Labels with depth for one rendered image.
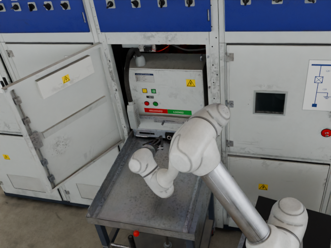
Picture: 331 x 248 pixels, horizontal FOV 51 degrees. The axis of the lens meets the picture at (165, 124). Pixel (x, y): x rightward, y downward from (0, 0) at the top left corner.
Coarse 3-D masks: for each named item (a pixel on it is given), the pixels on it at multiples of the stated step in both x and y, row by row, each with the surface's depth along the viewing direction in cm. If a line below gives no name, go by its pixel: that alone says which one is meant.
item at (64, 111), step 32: (64, 64) 190; (96, 64) 207; (32, 96) 183; (64, 96) 197; (96, 96) 215; (32, 128) 189; (64, 128) 205; (96, 128) 224; (64, 160) 213; (96, 160) 230
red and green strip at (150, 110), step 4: (144, 108) 228; (148, 108) 227; (152, 108) 226; (152, 112) 228; (156, 112) 227; (160, 112) 226; (164, 112) 225; (168, 112) 224; (172, 112) 223; (176, 112) 223; (180, 112) 222; (184, 112) 221; (188, 112) 220
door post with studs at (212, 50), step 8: (216, 0) 169; (216, 8) 171; (216, 16) 174; (216, 24) 176; (216, 32) 179; (216, 40) 181; (208, 48) 186; (216, 48) 184; (208, 56) 188; (216, 56) 187; (208, 64) 192; (216, 64) 190; (208, 72) 195; (216, 72) 193; (208, 80) 198; (216, 80) 196; (208, 88) 198; (216, 88) 199; (208, 96) 204; (216, 96) 202; (208, 104) 208
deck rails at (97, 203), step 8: (128, 136) 235; (128, 144) 236; (120, 152) 224; (128, 152) 232; (120, 160) 225; (112, 168) 214; (120, 168) 220; (112, 176) 215; (104, 184) 205; (112, 184) 210; (200, 184) 201; (104, 192) 205; (96, 200) 196; (104, 200) 200; (192, 200) 192; (88, 208) 188; (96, 208) 196; (192, 208) 181; (96, 216) 191; (192, 216) 183; (184, 224) 180; (184, 232) 176
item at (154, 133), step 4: (140, 128) 239; (140, 132) 240; (144, 132) 239; (148, 132) 238; (152, 132) 237; (156, 132) 236; (160, 132) 235; (164, 132) 234; (172, 132) 232; (152, 136) 240; (156, 136) 239; (164, 136) 237
